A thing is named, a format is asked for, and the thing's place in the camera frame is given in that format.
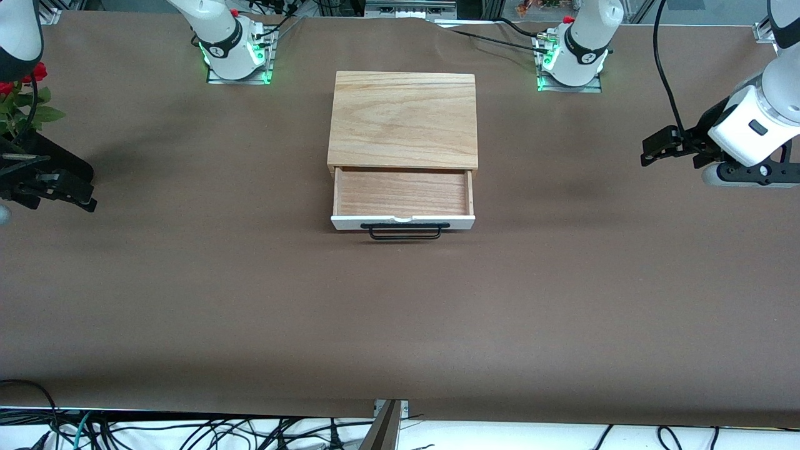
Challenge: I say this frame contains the light wooden cabinet box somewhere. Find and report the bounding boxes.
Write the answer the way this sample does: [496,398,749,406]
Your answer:
[327,71,479,181]

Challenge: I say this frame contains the black looped floor cable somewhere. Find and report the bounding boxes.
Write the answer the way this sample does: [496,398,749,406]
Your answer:
[0,378,61,450]

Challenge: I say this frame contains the tangled black floor cables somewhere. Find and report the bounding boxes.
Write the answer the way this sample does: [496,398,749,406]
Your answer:
[87,415,376,450]

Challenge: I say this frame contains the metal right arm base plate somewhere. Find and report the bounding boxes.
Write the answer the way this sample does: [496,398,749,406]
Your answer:
[206,26,274,86]

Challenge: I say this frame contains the grey metal rail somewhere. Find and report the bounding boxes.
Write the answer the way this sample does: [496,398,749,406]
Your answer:
[364,0,459,20]

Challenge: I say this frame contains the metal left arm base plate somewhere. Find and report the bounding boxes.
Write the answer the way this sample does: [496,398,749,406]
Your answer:
[536,31,604,94]

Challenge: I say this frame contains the white-front drawer with black handle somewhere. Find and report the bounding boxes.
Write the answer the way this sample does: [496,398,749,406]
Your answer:
[330,167,477,241]

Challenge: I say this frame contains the thick black table cable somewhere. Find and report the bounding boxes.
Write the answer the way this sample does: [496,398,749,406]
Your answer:
[445,27,543,51]

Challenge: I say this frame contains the black vase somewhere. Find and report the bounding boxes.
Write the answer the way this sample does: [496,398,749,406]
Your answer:
[24,129,95,188]

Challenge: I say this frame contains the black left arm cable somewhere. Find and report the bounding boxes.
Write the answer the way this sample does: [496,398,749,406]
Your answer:
[652,0,688,135]

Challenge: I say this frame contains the teal floor cable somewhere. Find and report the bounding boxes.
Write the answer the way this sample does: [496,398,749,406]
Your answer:
[59,411,93,450]

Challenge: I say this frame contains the small metal bracket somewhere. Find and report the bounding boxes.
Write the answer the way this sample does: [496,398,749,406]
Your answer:
[373,399,411,418]

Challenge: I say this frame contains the thin black table cable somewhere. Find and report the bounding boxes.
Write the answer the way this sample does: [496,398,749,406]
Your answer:
[262,0,305,42]
[495,17,546,39]

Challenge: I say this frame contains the red rose with leaves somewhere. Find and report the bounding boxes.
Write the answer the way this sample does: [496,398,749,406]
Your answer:
[0,61,67,142]

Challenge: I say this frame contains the brown table cover sheet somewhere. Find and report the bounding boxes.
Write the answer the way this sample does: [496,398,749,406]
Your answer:
[0,11,800,429]

